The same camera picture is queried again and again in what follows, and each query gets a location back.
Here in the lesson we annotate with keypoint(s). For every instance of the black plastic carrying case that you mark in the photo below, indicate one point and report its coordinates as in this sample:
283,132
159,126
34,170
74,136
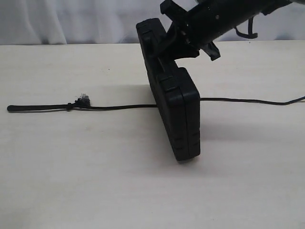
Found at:
175,93

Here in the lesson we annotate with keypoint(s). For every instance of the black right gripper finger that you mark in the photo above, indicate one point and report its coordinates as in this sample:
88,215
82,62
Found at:
211,50
172,45

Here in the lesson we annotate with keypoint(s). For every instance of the white backdrop curtain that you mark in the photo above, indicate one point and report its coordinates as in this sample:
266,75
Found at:
113,21

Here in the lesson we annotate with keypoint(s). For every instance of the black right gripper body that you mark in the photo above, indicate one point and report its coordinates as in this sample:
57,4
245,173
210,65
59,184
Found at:
210,19

